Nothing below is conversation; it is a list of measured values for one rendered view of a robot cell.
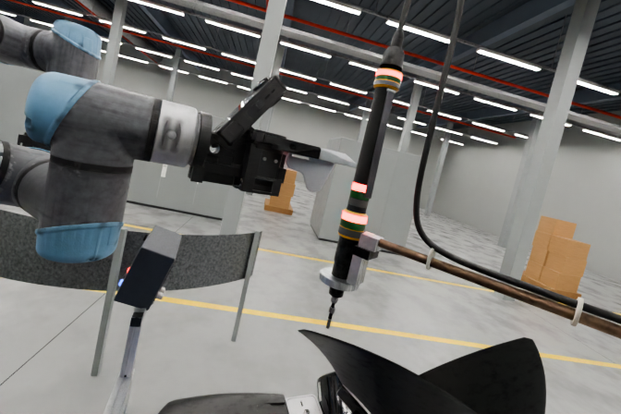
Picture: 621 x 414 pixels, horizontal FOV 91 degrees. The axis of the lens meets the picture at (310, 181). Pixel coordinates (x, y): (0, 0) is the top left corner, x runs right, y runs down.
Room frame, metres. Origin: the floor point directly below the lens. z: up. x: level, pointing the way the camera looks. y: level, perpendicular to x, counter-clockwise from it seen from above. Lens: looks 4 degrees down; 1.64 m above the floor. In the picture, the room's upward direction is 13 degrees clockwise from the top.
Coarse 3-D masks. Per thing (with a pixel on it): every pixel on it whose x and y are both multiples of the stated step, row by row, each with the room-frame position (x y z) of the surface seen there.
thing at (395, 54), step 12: (396, 36) 0.51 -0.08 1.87; (396, 48) 0.50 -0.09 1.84; (384, 60) 0.51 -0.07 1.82; (396, 60) 0.50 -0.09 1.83; (348, 240) 0.50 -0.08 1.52; (336, 252) 0.51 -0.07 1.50; (348, 252) 0.50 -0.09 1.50; (336, 264) 0.51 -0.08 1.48; (348, 264) 0.50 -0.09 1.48; (336, 276) 0.50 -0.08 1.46
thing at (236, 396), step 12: (192, 396) 0.56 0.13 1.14; (204, 396) 0.55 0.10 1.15; (216, 396) 0.55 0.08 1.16; (228, 396) 0.55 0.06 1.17; (240, 396) 0.55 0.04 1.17; (252, 396) 0.55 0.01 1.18; (264, 396) 0.55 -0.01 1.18; (276, 396) 0.55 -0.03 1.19; (168, 408) 0.52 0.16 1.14; (180, 408) 0.52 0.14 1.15; (192, 408) 0.51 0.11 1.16; (204, 408) 0.51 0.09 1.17; (216, 408) 0.51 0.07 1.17; (228, 408) 0.51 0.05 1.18; (240, 408) 0.51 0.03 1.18; (252, 408) 0.51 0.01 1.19; (264, 408) 0.52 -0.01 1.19; (276, 408) 0.52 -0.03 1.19
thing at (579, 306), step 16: (464, 0) 0.47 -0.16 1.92; (448, 48) 0.46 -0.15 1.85; (448, 64) 0.46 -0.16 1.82; (432, 112) 0.46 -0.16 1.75; (432, 128) 0.46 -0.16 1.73; (416, 192) 0.46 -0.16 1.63; (416, 208) 0.46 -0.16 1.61; (416, 224) 0.45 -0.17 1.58; (432, 256) 0.44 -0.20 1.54; (448, 256) 0.42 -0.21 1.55; (480, 272) 0.40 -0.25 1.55; (496, 272) 0.39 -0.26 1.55; (528, 288) 0.37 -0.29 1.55; (576, 304) 0.34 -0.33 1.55; (576, 320) 0.33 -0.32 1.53
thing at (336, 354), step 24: (312, 336) 0.36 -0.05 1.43; (336, 360) 0.41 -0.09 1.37; (360, 360) 0.35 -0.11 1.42; (384, 360) 0.32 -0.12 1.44; (360, 384) 0.42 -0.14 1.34; (384, 384) 0.37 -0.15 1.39; (408, 384) 0.33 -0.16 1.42; (432, 384) 0.31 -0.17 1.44; (384, 408) 0.41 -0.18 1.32; (408, 408) 0.37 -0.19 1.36; (432, 408) 0.33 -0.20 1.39; (456, 408) 0.31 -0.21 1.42
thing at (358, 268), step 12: (360, 240) 0.49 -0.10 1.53; (372, 240) 0.48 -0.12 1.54; (360, 252) 0.48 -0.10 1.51; (372, 252) 0.48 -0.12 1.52; (360, 264) 0.48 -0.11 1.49; (324, 276) 0.50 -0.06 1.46; (348, 276) 0.49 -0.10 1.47; (360, 276) 0.49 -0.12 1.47; (336, 288) 0.48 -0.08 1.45; (348, 288) 0.49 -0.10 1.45
